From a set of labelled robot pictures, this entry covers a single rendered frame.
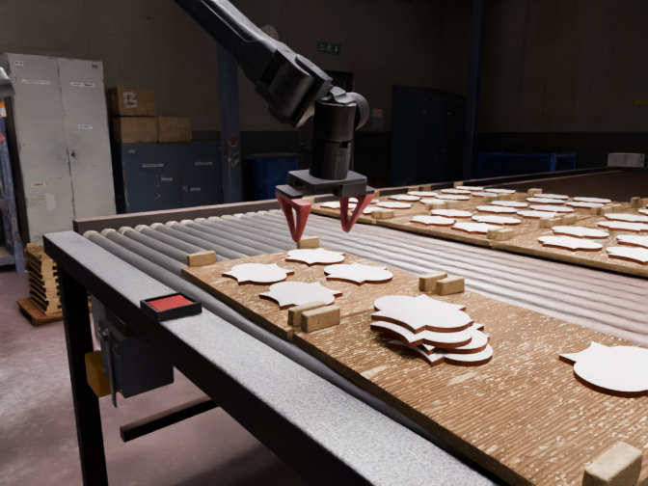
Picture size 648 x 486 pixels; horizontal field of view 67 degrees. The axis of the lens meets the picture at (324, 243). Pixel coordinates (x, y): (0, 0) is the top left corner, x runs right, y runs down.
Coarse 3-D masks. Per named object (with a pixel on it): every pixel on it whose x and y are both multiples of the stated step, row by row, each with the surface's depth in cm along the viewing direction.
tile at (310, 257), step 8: (288, 256) 107; (296, 256) 105; (304, 256) 105; (312, 256) 105; (320, 256) 105; (328, 256) 105; (336, 256) 105; (312, 264) 100; (320, 264) 101; (328, 264) 101; (336, 264) 101
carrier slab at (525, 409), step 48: (336, 336) 66; (384, 336) 66; (528, 336) 66; (576, 336) 66; (384, 384) 53; (432, 384) 53; (480, 384) 53; (528, 384) 53; (576, 384) 53; (432, 432) 47; (480, 432) 44; (528, 432) 44; (576, 432) 44; (624, 432) 44; (528, 480) 38; (576, 480) 38
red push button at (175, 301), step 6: (156, 300) 82; (162, 300) 82; (168, 300) 82; (174, 300) 82; (180, 300) 82; (186, 300) 82; (156, 306) 79; (162, 306) 79; (168, 306) 79; (174, 306) 79
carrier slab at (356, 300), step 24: (216, 264) 102; (288, 264) 102; (216, 288) 86; (240, 288) 86; (264, 288) 86; (336, 288) 86; (360, 288) 86; (384, 288) 86; (408, 288) 86; (264, 312) 74; (360, 312) 75; (288, 336) 68
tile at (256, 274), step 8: (240, 264) 98; (248, 264) 98; (256, 264) 98; (264, 264) 98; (272, 264) 98; (232, 272) 93; (240, 272) 93; (248, 272) 93; (256, 272) 93; (264, 272) 93; (272, 272) 93; (280, 272) 93; (288, 272) 93; (240, 280) 88; (248, 280) 88; (256, 280) 88; (264, 280) 88; (272, 280) 88; (280, 280) 88
